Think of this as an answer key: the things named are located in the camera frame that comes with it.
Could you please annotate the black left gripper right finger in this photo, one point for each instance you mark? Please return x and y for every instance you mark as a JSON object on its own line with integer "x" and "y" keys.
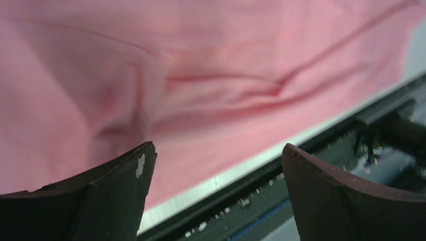
{"x": 329, "y": 203}

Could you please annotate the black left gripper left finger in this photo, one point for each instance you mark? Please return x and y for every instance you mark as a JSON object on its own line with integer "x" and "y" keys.
{"x": 104, "y": 203}

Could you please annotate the pink t-shirt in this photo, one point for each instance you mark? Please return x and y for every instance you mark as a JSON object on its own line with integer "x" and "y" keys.
{"x": 211, "y": 83}

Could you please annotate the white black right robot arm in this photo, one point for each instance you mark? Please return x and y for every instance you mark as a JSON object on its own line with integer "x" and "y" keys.
{"x": 394, "y": 148}

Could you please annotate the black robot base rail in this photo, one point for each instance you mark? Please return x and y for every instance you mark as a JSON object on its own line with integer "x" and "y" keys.
{"x": 250, "y": 200}

